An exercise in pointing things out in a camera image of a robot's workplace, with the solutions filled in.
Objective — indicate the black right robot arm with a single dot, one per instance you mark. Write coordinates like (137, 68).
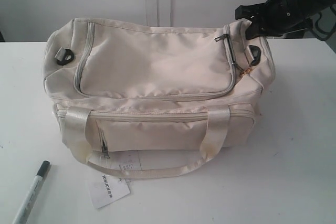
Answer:
(314, 29)

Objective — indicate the cream fabric duffel bag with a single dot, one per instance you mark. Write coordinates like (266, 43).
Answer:
(118, 86)

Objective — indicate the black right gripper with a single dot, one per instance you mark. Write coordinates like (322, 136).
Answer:
(277, 17)

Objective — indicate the white paper hang tag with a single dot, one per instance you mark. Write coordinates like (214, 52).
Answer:
(105, 189)

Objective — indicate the white marker black cap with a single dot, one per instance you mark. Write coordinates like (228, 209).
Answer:
(27, 204)

